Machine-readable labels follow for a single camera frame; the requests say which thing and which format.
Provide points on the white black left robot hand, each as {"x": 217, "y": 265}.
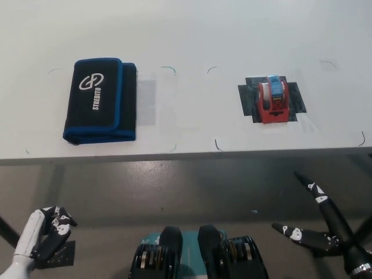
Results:
{"x": 30, "y": 235}

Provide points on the red tape dispenser blue label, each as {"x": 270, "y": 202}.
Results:
{"x": 274, "y": 114}

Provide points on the black perforated floor plate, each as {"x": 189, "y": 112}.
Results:
{"x": 62, "y": 257}

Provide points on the black pouch blue trim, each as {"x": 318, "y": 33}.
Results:
{"x": 96, "y": 98}

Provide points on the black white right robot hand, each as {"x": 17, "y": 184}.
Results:
{"x": 334, "y": 221}

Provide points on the black tape patch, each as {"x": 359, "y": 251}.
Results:
{"x": 296, "y": 98}

